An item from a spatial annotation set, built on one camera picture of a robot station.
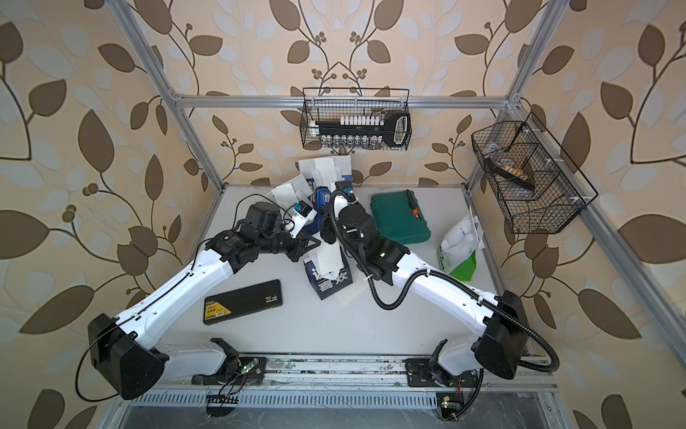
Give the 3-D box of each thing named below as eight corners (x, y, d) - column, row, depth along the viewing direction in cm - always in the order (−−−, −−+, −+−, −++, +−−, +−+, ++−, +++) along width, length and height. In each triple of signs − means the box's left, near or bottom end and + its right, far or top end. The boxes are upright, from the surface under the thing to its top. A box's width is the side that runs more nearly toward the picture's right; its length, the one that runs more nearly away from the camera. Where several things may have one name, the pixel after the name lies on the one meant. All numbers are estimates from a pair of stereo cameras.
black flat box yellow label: (207, 326, 86) (202, 322, 83) (209, 300, 91) (204, 296, 88) (283, 305, 90) (280, 301, 87) (280, 282, 95) (278, 277, 92)
